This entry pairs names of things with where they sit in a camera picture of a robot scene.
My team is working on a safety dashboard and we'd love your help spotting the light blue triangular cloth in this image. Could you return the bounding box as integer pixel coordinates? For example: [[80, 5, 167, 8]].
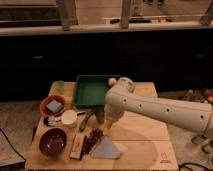
[[90, 137, 121, 159]]

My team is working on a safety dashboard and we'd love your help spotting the white ceramic mug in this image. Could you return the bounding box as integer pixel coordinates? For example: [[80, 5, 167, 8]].
[[61, 110, 77, 128]]

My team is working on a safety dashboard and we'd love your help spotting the black cable left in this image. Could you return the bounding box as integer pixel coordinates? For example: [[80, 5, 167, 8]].
[[0, 128, 27, 163]]

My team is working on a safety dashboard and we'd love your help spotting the light green plastic cup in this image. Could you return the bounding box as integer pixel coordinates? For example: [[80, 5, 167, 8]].
[[53, 80, 65, 95]]

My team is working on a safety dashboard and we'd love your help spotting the dark maroon bowl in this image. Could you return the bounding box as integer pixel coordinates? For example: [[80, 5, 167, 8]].
[[39, 128, 67, 157]]

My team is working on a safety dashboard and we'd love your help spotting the wooden block brush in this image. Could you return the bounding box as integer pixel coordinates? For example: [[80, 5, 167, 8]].
[[69, 133, 85, 160]]

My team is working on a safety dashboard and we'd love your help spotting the small metal cup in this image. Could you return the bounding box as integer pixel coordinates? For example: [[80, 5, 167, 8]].
[[95, 108, 105, 124]]

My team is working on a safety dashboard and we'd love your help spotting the green plastic tray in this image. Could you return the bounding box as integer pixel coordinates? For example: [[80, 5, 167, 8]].
[[72, 75, 120, 109]]

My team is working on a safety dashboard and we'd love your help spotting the green cucumber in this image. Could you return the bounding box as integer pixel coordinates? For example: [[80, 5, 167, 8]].
[[79, 111, 94, 132]]

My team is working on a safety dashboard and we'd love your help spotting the black cable right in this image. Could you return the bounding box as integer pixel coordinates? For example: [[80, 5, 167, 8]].
[[178, 161, 213, 171]]

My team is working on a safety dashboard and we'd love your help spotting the blue sponge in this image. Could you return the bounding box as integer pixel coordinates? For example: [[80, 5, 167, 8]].
[[46, 100, 63, 113]]

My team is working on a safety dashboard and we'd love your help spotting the black cable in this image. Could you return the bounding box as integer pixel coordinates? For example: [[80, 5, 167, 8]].
[[178, 161, 213, 171], [0, 128, 27, 163]]

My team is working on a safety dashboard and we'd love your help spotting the orange peach fruit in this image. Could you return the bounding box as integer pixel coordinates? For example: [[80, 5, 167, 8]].
[[108, 78, 117, 88]]

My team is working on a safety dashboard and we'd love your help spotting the orange plastic bowl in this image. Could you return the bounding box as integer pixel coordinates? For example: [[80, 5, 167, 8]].
[[39, 95, 67, 116]]

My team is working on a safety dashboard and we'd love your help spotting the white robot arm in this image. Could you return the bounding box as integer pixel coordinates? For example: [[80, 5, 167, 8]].
[[104, 77, 213, 140]]

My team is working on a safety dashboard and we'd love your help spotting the dark grape bunch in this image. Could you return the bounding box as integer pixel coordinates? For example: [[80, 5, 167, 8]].
[[83, 129, 103, 154]]

